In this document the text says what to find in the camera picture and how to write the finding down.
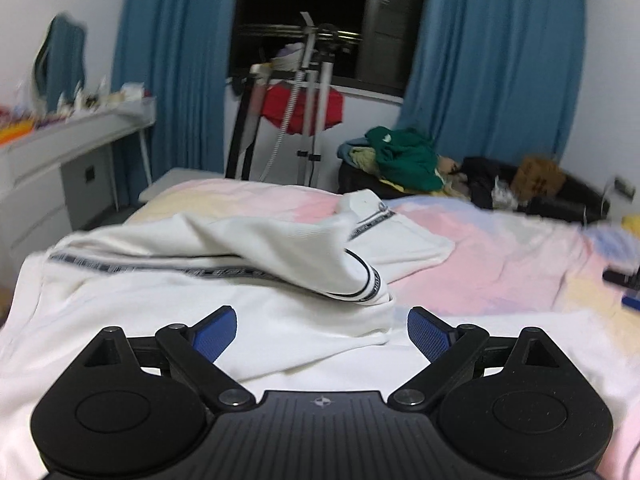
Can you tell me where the pastel patchwork bed blanket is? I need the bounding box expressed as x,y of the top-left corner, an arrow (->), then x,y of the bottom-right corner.
122,179 -> 640,480

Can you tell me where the teal hanging cloth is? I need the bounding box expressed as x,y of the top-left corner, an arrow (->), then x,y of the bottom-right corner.
33,14 -> 87,111

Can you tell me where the green garment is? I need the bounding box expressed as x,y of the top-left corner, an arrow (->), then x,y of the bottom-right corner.
365,126 -> 443,192

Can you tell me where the blue curtain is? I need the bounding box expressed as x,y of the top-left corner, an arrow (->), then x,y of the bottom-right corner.
395,0 -> 587,162
111,0 -> 243,177

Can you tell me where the white shirt with black trim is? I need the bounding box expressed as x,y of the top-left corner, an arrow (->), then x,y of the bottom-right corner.
0,189 -> 457,480

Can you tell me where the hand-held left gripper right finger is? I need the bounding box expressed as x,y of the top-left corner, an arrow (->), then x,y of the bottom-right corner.
387,305 -> 564,412

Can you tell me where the metal clothes rack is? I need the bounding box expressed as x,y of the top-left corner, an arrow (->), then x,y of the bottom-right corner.
236,11 -> 362,190

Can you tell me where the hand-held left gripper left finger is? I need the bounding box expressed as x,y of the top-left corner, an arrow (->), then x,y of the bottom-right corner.
81,304 -> 256,412

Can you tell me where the desk clutter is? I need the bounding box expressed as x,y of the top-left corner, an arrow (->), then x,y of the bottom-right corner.
0,77 -> 152,145

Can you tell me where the pile of mixed clothes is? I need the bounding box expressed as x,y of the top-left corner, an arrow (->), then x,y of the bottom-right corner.
337,132 -> 473,200

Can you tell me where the white desk with drawers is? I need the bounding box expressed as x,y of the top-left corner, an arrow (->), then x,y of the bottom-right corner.
0,97 -> 157,266

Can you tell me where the brown cardboard box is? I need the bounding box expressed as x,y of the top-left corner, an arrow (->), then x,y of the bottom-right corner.
510,156 -> 567,198

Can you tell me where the red cloth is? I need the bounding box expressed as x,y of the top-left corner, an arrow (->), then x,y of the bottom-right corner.
261,85 -> 345,137

